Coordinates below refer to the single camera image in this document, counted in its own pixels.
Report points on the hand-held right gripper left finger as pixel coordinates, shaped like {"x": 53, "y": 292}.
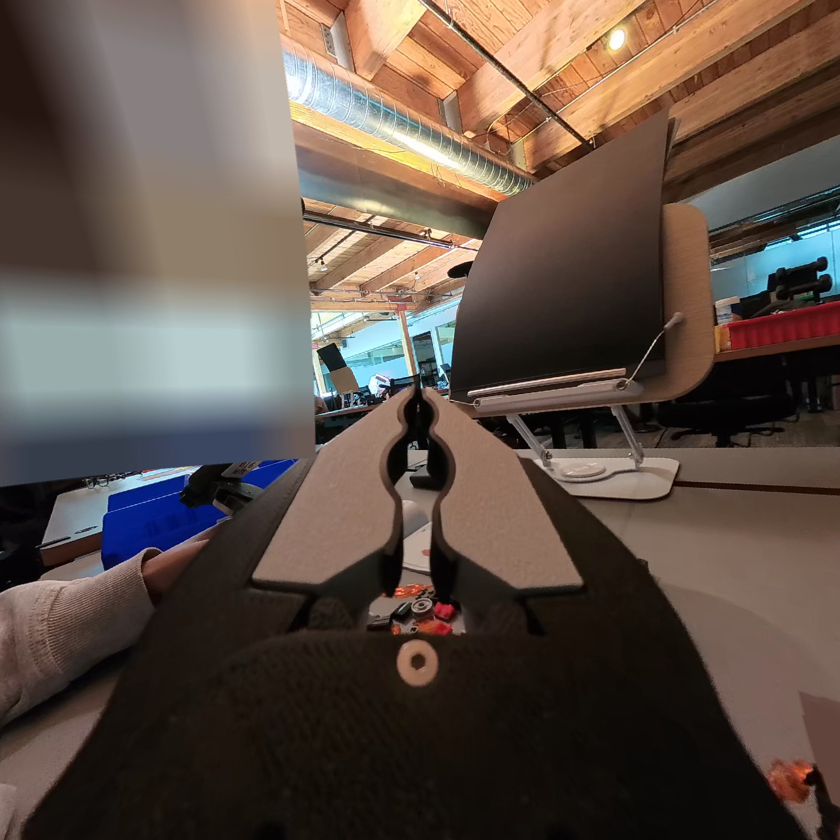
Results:
{"x": 328, "y": 505}

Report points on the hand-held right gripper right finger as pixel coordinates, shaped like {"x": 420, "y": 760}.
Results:
{"x": 508, "y": 512}

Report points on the pile of lego pieces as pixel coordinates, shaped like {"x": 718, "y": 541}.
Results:
{"x": 420, "y": 607}

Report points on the person's left forearm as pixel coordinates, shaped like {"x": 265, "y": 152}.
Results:
{"x": 65, "y": 630}

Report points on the open lego instruction booklet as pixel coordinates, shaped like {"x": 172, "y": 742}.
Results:
{"x": 415, "y": 554}

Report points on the flame-headed black lego minifigure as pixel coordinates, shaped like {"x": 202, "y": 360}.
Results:
{"x": 791, "y": 781}

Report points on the person's left hand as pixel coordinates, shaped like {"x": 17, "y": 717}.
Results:
{"x": 170, "y": 561}

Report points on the blue plastic bin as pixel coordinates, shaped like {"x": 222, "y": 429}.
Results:
{"x": 151, "y": 531}

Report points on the black desk stand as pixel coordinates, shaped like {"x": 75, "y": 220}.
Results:
{"x": 430, "y": 476}

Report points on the white laptop stand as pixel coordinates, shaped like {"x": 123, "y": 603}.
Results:
{"x": 610, "y": 476}

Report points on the wooden side table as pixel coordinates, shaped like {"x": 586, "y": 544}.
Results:
{"x": 72, "y": 525}

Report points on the background black monitor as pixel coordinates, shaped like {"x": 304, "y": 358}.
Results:
{"x": 331, "y": 358}

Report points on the black office chair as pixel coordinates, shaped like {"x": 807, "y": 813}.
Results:
{"x": 722, "y": 407}

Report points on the black laptop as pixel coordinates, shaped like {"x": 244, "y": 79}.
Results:
{"x": 571, "y": 275}

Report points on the beige curved desk divider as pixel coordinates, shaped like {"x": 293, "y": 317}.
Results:
{"x": 689, "y": 308}

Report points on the red plastic bin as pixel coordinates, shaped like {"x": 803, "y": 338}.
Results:
{"x": 781, "y": 331}

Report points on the black dumbbell-shaped equipment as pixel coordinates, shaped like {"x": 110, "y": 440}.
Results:
{"x": 800, "y": 279}

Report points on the person's cream sweater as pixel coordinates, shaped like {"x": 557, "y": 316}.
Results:
{"x": 6, "y": 814}

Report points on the round ceiling light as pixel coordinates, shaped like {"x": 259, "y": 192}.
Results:
{"x": 617, "y": 39}

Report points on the silver ventilation duct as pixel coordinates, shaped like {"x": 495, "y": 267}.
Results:
{"x": 407, "y": 121}

